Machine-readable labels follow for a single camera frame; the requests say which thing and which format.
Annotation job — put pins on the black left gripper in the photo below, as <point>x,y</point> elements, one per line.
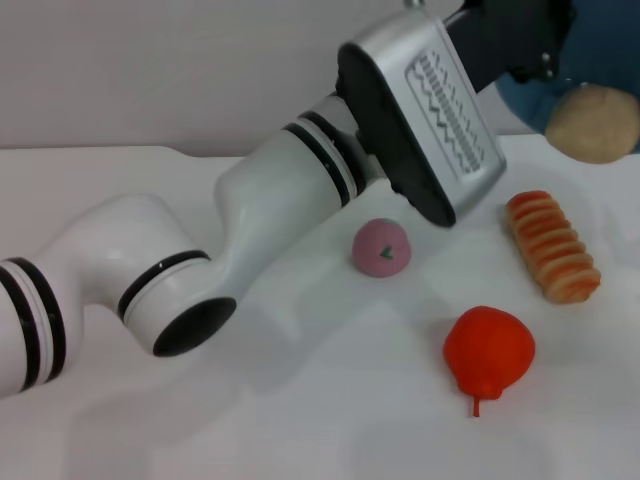
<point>505,40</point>

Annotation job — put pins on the blue bowl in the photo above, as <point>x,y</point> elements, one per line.
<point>565,80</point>

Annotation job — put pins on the beige egg yolk pastry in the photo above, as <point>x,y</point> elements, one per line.
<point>592,125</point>

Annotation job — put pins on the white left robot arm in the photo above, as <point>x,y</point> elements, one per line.
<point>190,250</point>

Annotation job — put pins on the pink peach-shaped pastry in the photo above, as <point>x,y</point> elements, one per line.
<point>377,247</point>

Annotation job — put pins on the striped orange bread roll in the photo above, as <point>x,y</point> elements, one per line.
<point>552,247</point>

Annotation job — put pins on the red pear-shaped toy fruit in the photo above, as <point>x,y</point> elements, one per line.
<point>487,352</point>

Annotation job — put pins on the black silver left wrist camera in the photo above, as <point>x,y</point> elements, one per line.
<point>420,125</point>

